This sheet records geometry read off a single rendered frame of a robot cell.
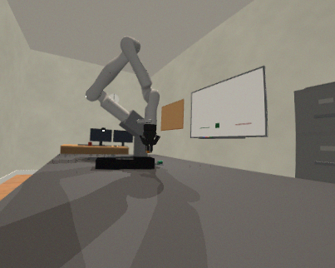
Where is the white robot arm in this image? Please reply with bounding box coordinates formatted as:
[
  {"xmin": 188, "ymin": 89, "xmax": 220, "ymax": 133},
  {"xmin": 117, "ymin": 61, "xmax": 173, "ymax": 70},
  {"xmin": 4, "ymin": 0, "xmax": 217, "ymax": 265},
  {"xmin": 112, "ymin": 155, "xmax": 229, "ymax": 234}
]
[{"xmin": 86, "ymin": 37, "xmax": 160, "ymax": 125}]

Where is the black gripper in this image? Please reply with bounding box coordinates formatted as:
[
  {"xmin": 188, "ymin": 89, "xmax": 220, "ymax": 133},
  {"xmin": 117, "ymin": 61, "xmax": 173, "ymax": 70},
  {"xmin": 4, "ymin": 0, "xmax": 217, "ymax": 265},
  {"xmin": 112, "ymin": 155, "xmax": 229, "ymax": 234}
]
[{"xmin": 140, "ymin": 124, "xmax": 160, "ymax": 152}]

